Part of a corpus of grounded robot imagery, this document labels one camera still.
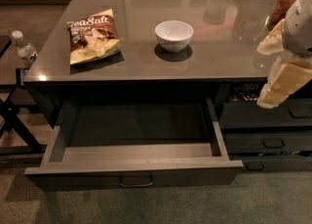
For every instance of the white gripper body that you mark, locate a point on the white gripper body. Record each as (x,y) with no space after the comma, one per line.
(298,29)

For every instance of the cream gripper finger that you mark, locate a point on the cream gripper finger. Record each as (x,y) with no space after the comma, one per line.
(283,80)
(272,43)

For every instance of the grey top drawer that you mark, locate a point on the grey top drawer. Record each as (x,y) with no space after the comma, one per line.
(92,146)

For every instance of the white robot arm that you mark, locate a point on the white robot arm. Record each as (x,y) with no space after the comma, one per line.
(297,29)

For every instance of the right upper grey drawer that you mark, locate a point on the right upper grey drawer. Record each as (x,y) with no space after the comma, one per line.
(296,111)

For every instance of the snack bag in drawer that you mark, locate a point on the snack bag in drawer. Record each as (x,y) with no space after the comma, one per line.
(246,91)

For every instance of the right bottom grey drawer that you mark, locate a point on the right bottom grey drawer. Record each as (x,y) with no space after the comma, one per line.
(275,163)

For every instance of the white ceramic bowl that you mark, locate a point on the white ceramic bowl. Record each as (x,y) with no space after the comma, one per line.
(173,35)

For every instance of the grey counter cabinet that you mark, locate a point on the grey counter cabinet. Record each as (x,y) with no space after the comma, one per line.
(151,88)

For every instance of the sea salt chip bag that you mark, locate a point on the sea salt chip bag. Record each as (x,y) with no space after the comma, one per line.
(93,38)

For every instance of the clear plastic water bottle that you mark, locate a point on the clear plastic water bottle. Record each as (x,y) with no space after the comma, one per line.
(26,51)

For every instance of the black side table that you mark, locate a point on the black side table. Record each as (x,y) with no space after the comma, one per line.
(9,116)

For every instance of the metal drawer handle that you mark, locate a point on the metal drawer handle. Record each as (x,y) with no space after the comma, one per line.
(136,181)

